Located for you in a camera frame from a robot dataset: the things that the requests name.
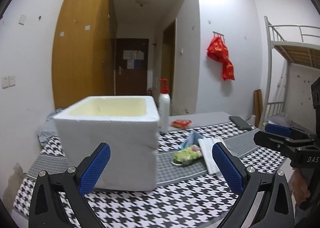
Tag metal bunk bed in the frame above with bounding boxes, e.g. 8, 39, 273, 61
264, 16, 320, 129

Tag wooden side door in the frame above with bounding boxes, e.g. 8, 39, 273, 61
161, 19, 177, 116

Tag white face mask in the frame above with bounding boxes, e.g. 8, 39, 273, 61
198, 137, 227, 175

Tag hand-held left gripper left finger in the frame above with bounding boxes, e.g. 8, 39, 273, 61
28, 142, 111, 228

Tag green lettuce toy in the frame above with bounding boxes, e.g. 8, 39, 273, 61
171, 144, 203, 166

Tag white pump bottle red cap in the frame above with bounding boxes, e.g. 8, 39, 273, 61
159, 79, 171, 133

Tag paper notices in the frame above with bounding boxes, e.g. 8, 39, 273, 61
122, 50, 144, 69

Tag dark brown entrance door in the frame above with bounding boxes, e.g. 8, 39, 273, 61
115, 38, 149, 96

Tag wooden boards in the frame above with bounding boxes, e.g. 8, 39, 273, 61
254, 89, 264, 129

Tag white patterned bed curtain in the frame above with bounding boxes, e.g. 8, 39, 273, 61
276, 61, 320, 124

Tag houndstooth blanket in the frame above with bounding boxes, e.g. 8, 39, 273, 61
14, 121, 288, 228

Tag black smartphone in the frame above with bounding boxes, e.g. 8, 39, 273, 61
229, 116, 252, 131

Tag person's right hand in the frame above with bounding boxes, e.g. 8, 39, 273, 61
291, 168, 310, 204

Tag blue-grey crumpled cloth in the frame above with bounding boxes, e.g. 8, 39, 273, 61
37, 108, 64, 146

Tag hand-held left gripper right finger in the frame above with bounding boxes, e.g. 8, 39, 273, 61
212, 142, 295, 228

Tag red plastic bag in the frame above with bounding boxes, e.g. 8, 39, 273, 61
207, 36, 235, 81

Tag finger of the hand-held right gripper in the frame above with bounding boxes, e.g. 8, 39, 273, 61
254, 130, 313, 159
265, 123, 314, 139

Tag grey pillow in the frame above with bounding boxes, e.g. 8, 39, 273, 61
267, 114, 292, 126

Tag red snack packet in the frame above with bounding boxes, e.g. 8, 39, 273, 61
171, 119, 193, 129

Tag wooden wardrobe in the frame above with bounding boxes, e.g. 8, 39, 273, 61
52, 0, 118, 110

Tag white foam box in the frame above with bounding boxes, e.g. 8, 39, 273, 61
52, 95, 160, 192

